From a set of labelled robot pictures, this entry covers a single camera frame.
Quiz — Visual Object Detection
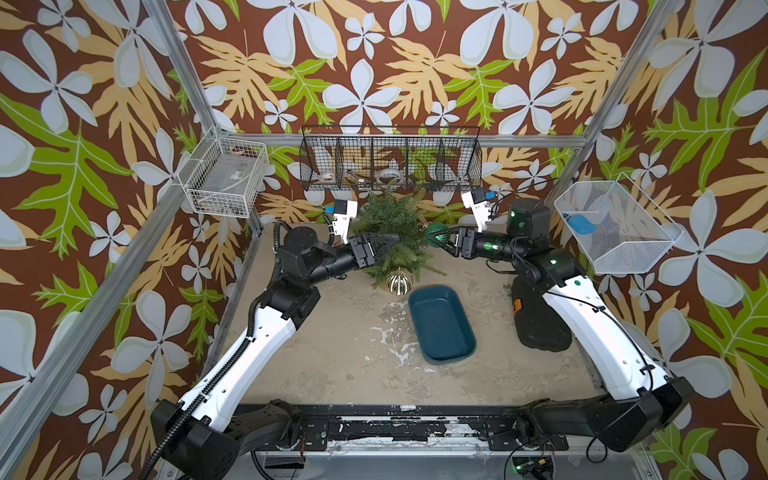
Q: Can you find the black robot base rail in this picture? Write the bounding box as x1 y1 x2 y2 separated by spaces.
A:
179 403 571 454

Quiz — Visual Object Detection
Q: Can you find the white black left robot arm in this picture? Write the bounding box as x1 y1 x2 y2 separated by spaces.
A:
140 221 400 479

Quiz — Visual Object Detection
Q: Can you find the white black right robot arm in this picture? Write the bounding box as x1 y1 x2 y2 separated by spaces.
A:
425 199 694 452

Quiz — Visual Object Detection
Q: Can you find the blue object in mesh basket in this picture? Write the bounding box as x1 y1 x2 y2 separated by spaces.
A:
566 215 597 235

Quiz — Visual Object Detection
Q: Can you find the gold ribbed ornament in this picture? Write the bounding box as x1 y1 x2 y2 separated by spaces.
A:
386 268 414 296

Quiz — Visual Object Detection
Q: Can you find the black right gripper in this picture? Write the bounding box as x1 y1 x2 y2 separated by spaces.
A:
432 227 529 269

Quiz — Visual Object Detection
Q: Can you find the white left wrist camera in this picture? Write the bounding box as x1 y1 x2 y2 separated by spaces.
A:
324 200 358 244

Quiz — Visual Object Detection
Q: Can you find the white mesh basket right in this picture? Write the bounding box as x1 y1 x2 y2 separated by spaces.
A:
554 174 684 275

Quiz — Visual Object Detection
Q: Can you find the green glitter ornament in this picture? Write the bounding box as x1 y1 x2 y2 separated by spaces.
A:
424 222 450 248

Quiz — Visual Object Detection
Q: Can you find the small green christmas tree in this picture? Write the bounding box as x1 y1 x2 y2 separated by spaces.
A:
349 190 445 288

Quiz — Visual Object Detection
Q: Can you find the teal plastic tray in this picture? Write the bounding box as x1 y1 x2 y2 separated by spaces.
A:
408 285 477 365

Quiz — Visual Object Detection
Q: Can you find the white wire basket left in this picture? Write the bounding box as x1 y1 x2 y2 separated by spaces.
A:
179 128 271 219

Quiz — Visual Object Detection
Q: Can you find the black wire basket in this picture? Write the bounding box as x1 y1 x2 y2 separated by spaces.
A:
294 125 483 192

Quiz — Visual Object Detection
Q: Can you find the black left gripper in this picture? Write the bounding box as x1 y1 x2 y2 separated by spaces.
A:
301 234 392 291

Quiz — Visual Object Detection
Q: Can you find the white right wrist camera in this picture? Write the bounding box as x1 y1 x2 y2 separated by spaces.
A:
461 187 494 233

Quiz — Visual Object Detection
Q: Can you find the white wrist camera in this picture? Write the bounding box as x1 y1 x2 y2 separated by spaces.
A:
324 200 358 244
461 187 494 233

